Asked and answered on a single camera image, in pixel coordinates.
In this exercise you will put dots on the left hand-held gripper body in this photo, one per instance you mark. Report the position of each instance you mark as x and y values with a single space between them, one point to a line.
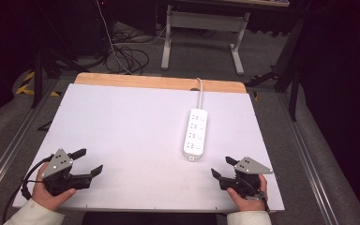
59 163

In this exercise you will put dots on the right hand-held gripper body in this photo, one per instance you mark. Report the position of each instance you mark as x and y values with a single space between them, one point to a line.
250 167

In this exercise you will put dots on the person's left hand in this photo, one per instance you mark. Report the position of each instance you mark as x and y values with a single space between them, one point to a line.
47 196

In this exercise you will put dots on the person's right hand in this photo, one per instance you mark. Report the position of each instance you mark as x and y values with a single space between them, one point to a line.
250 204

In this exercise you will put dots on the white power strip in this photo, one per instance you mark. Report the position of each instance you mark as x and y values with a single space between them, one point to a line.
195 134

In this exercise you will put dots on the white board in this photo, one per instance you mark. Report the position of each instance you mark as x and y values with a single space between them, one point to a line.
128 131

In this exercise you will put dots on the yellow black floor tape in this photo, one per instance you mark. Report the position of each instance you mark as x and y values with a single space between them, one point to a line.
23 90

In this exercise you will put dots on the black metal stand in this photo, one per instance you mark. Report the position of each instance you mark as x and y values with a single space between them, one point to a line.
293 93

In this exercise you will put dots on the black tripod stand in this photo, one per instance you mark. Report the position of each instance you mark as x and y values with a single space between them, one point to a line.
38 78

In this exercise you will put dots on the white-framed desk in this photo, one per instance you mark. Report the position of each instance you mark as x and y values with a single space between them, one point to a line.
200 20

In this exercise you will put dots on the aluminium floor rail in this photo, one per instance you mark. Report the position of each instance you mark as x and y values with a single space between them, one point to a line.
12 146
306 162

